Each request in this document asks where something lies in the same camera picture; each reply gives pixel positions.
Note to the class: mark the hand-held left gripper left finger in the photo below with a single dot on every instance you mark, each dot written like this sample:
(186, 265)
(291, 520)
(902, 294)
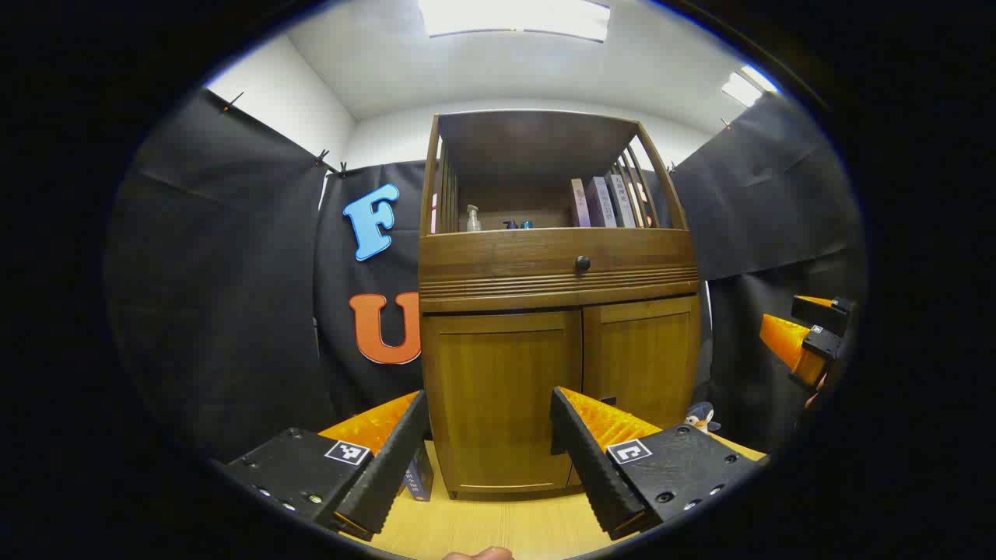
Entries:
(397, 467)

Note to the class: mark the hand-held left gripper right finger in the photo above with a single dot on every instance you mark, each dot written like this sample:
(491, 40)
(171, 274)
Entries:
(587, 474)

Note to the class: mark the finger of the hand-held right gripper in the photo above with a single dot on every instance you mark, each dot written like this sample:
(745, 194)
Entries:
(786, 338)
(825, 315)

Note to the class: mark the wooden shoe cabinet door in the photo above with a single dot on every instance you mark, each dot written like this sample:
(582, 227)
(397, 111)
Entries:
(498, 397)
(646, 358)

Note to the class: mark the wooden double-door shoe cabinet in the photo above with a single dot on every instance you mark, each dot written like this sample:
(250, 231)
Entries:
(537, 148)

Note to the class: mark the wooden cabinet drawer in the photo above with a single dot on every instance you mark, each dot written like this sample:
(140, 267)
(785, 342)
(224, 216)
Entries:
(506, 257)

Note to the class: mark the blue book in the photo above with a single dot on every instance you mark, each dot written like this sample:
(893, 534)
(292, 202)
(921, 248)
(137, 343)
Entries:
(420, 476)

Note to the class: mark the penguin plush toy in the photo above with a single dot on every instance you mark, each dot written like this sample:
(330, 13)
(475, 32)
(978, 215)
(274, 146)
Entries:
(700, 418)

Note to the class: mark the grey shelf book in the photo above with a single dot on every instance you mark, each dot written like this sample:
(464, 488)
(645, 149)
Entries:
(622, 201)

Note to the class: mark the purple shelf book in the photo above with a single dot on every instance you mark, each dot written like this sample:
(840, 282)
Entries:
(601, 202)

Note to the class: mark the small ceiling light panel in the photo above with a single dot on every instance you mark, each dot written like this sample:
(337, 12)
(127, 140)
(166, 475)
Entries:
(745, 85)

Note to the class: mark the pink shelf book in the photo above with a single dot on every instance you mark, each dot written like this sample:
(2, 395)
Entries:
(580, 204)

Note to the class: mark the clear pump bottle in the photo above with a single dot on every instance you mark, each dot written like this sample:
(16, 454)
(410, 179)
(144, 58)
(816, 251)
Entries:
(473, 220)

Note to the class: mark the black backdrop cloth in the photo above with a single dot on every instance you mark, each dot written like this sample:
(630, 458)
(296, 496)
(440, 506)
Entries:
(218, 272)

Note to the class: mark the large ceiling light panel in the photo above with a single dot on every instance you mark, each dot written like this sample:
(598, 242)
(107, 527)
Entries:
(513, 17)

